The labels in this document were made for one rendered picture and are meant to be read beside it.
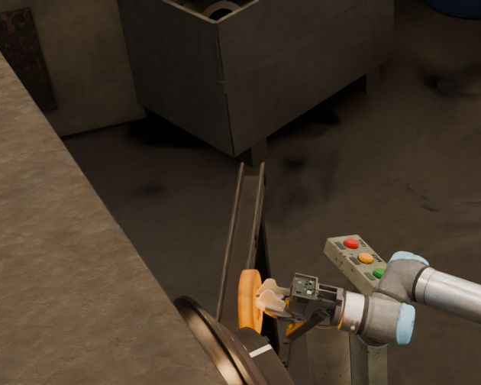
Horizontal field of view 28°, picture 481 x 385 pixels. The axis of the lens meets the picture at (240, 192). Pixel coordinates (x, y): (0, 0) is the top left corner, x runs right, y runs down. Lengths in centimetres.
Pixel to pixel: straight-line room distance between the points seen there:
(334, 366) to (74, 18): 202
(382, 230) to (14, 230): 268
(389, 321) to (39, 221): 116
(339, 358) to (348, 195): 124
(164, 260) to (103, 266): 263
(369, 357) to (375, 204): 105
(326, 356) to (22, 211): 169
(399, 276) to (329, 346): 48
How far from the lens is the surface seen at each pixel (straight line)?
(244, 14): 369
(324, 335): 268
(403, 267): 230
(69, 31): 416
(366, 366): 296
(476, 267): 357
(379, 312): 215
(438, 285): 226
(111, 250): 108
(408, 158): 406
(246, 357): 157
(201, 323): 156
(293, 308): 214
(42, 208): 116
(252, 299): 211
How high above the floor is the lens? 246
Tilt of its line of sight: 39 degrees down
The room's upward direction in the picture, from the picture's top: 8 degrees counter-clockwise
